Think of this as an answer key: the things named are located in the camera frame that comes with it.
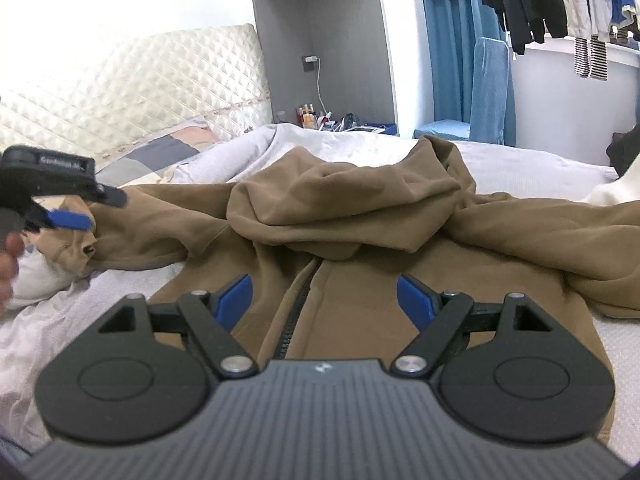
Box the chair with blue cover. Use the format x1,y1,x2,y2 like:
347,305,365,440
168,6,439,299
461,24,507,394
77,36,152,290
414,36,511,146

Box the blue curtain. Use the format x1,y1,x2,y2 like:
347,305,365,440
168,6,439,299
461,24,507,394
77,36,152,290
422,0,511,136

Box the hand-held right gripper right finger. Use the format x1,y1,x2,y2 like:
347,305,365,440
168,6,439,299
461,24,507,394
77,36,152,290
390,274,558,378

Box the hanging black jacket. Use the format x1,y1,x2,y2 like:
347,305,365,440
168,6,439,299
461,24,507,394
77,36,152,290
480,0,571,55

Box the patchwork pillow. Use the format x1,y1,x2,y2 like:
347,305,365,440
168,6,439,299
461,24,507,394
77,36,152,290
92,115,221,188

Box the grey wall cabinet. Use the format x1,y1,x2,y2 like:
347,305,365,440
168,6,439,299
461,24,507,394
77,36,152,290
247,0,426,133

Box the white jacket with striped sleeves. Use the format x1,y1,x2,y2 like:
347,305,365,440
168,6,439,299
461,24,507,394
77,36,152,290
560,0,613,81

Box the white charging cable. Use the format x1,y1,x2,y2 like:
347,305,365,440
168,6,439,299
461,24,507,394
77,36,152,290
312,60,334,118

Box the person's left hand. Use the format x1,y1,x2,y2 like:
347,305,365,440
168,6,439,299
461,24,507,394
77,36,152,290
0,234,25,318

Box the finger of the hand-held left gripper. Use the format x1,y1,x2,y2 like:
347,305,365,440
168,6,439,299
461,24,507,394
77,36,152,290
27,200,96,234
94,184,128,209

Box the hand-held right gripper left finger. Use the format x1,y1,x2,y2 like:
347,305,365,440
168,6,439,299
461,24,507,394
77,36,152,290
95,274,258,381

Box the row of small bottles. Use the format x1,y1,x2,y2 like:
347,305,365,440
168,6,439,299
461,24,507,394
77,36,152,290
297,104,333,130

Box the brown zip hoodie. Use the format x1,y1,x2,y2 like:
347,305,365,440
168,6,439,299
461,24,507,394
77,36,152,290
30,135,640,441

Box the black cloth pile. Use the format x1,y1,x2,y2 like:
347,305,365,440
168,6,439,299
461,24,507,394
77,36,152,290
606,127,640,178

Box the cream quilted headboard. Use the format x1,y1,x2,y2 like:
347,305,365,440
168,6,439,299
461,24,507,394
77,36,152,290
0,22,273,171

